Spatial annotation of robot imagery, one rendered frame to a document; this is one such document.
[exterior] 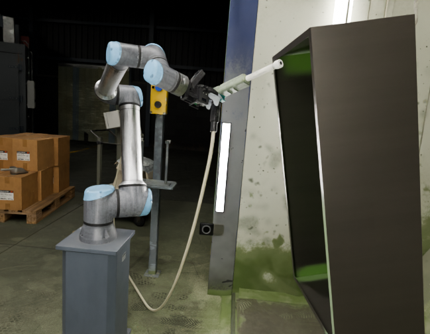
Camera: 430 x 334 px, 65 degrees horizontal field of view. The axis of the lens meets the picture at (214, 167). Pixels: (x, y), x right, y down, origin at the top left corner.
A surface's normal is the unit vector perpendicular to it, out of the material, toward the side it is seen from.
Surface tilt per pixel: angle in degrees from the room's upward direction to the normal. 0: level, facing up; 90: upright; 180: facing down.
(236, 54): 90
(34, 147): 91
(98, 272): 90
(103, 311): 90
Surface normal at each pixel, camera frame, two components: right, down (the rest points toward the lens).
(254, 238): -0.06, 0.15
